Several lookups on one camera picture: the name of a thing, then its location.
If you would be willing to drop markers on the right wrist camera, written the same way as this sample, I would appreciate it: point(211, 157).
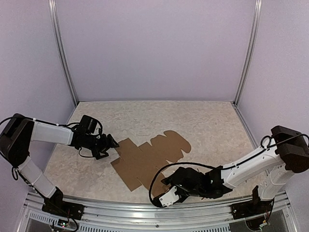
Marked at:
point(170, 197)

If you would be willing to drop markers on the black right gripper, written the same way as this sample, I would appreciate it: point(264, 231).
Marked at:
point(167, 181)

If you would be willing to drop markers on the front aluminium frame rail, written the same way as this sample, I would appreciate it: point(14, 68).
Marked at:
point(106, 216)

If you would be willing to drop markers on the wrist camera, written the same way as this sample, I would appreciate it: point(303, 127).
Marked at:
point(170, 197)
point(88, 123)

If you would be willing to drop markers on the brown cardboard box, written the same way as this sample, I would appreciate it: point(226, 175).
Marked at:
point(137, 164)

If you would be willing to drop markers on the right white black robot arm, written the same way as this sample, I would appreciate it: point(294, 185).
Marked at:
point(285, 153)

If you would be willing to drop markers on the aluminium corner post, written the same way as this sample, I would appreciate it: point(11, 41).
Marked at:
point(249, 52)
point(61, 52)

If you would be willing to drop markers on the right aluminium corner post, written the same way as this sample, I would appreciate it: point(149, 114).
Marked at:
point(249, 52)

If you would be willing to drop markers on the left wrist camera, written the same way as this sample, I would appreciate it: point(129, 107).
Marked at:
point(88, 123)

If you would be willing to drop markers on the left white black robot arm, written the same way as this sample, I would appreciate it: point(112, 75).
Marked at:
point(15, 141)

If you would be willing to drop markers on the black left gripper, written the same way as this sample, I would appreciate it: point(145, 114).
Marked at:
point(106, 143)

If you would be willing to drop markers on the left aluminium corner post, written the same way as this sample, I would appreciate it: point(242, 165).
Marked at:
point(61, 52)

